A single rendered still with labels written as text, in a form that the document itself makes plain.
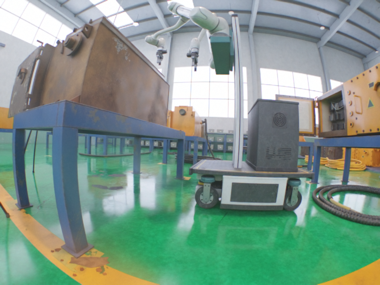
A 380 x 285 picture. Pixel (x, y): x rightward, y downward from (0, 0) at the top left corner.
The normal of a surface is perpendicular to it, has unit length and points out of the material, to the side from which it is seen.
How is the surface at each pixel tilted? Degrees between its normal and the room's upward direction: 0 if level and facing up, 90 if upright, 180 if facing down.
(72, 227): 90
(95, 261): 0
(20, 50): 90
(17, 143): 90
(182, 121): 90
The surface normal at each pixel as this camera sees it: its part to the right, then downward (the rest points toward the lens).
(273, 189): -0.21, -0.01
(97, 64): 0.98, 0.05
